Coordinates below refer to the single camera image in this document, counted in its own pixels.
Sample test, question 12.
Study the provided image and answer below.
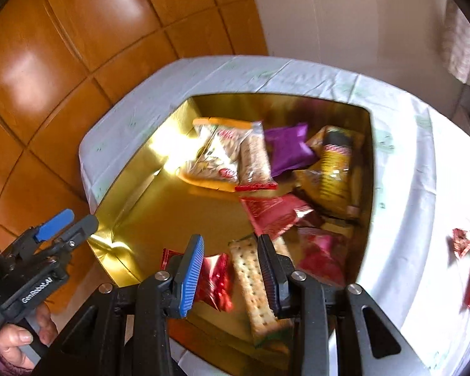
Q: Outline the red packet on tablecloth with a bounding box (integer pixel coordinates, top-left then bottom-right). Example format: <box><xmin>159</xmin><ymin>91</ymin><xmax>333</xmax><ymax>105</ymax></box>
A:
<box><xmin>452</xmin><ymin>228</ymin><xmax>470</xmax><ymax>260</ymax></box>

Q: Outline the long cracker sleeve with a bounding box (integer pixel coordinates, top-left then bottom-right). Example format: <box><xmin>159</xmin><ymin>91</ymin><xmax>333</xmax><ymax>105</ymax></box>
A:
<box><xmin>228</xmin><ymin>234</ymin><xmax>293</xmax><ymax>346</ymax></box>

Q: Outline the gold tin box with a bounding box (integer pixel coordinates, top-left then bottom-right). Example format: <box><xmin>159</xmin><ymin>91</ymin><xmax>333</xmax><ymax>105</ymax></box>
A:
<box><xmin>89</xmin><ymin>93</ymin><xmax>373</xmax><ymax>375</ymax></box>

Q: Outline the orange clear snack bag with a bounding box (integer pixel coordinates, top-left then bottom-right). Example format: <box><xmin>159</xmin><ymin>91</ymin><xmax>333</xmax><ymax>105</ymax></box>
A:
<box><xmin>177</xmin><ymin>117</ymin><xmax>256</xmax><ymax>193</ymax></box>

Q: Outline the person's left hand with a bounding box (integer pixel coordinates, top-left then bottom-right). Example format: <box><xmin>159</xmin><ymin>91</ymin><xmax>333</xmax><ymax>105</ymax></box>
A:
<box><xmin>0</xmin><ymin>303</ymin><xmax>58</xmax><ymax>375</ymax></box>

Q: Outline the red snack bag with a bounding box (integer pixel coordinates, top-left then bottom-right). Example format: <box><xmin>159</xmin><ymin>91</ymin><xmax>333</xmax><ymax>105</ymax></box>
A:
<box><xmin>240</xmin><ymin>194</ymin><xmax>313</xmax><ymax>240</ymax></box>

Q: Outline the purple snack packet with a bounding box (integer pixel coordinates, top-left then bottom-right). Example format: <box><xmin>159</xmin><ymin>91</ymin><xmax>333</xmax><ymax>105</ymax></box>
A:
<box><xmin>265</xmin><ymin>123</ymin><xmax>316</xmax><ymax>177</ymax></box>

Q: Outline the shiny red foil packet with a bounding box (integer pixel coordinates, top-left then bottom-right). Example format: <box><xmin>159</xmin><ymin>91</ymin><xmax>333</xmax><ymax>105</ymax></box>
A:
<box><xmin>153</xmin><ymin>249</ymin><xmax>234</xmax><ymax>316</ymax></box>

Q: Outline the white cloud-print tablecloth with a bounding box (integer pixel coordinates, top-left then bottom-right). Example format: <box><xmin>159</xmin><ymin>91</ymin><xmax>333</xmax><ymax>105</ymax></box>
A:
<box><xmin>79</xmin><ymin>55</ymin><xmax>470</xmax><ymax>375</ymax></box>

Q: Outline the yellow snack bag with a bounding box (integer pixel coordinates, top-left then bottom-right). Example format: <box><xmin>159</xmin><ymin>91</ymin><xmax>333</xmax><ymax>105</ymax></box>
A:
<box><xmin>293</xmin><ymin>126</ymin><xmax>364</xmax><ymax>220</ymax></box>

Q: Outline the cracker pack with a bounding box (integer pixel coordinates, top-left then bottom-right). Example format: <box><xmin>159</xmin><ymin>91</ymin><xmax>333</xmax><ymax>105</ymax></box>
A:
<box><xmin>235</xmin><ymin>131</ymin><xmax>278</xmax><ymax>192</ymax></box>

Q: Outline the pink red snack packet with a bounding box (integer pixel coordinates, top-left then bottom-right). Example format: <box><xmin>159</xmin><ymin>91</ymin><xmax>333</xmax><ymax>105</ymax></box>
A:
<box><xmin>298</xmin><ymin>227</ymin><xmax>348</xmax><ymax>285</ymax></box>

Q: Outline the pink patterned curtain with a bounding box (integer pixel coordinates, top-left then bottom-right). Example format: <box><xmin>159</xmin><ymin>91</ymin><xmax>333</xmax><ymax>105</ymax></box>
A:
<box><xmin>441</xmin><ymin>0</ymin><xmax>470</xmax><ymax>86</ymax></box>

